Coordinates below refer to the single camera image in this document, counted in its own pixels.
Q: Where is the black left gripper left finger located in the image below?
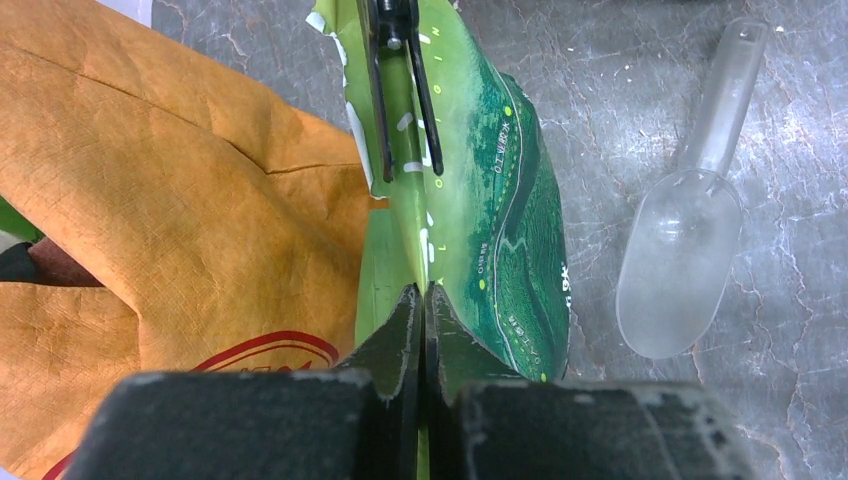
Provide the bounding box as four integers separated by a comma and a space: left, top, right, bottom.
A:
65, 285, 423, 479

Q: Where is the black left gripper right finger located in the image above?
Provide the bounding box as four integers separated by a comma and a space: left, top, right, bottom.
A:
423, 285, 755, 479

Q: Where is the green cat litter bag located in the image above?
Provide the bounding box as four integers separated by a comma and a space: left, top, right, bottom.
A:
305, 0, 572, 480

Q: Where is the orange paper shopping bag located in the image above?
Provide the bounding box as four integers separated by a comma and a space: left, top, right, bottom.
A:
1, 1, 372, 479

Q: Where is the clear plastic litter scoop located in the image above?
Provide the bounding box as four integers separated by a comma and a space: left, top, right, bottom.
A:
616, 17, 770, 359

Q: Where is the black bag clip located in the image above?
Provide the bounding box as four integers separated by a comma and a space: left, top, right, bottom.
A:
357, 0, 444, 183

